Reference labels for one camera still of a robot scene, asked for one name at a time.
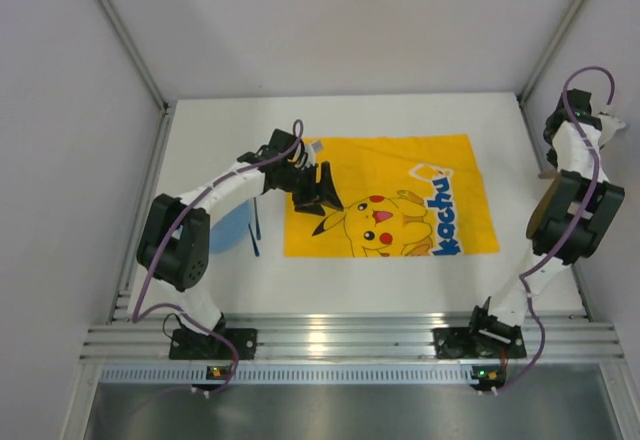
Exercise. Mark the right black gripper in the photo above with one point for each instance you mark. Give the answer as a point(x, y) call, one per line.
point(552, 127)

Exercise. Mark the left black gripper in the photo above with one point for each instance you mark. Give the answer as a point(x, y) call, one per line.
point(316, 188)

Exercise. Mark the yellow Pikachu cloth placemat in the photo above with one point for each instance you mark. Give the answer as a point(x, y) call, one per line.
point(405, 196)

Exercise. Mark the light blue plate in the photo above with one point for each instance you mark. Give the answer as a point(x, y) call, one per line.
point(230, 230)

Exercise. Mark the beige paper cup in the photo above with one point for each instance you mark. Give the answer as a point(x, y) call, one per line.
point(610, 126)

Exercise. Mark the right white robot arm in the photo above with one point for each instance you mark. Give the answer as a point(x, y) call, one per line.
point(568, 223)

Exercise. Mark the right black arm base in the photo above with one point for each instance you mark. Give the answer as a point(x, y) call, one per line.
point(491, 342)

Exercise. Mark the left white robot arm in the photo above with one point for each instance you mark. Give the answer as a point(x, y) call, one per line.
point(175, 244)

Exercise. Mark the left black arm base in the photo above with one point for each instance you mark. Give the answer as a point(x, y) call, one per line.
point(188, 344)

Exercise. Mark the blue metallic spoon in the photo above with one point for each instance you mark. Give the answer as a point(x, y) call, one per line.
point(258, 233)

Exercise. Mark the blue metallic fork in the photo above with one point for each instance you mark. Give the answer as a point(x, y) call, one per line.
point(254, 241)

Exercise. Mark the perforated cable duct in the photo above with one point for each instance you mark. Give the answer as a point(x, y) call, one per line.
point(272, 374)

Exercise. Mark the aluminium mounting rail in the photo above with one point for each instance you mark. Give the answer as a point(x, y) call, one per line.
point(334, 338)

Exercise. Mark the left aluminium frame post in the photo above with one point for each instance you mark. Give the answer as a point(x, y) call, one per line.
point(131, 50)

